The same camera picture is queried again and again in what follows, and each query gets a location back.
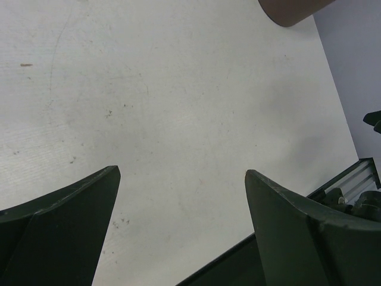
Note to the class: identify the aluminium extrusion rail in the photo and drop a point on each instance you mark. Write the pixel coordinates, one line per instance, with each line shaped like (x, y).
(355, 180)

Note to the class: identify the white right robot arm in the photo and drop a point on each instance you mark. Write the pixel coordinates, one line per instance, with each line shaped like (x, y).
(367, 206)

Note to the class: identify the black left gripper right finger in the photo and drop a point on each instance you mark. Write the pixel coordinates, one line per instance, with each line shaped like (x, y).
(348, 246)

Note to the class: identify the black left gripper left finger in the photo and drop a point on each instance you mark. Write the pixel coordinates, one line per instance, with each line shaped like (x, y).
(57, 239)

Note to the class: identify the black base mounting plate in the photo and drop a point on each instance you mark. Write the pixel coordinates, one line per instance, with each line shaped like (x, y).
(232, 265)

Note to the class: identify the brown plastic bin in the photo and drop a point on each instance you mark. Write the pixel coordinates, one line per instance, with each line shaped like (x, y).
(287, 13)

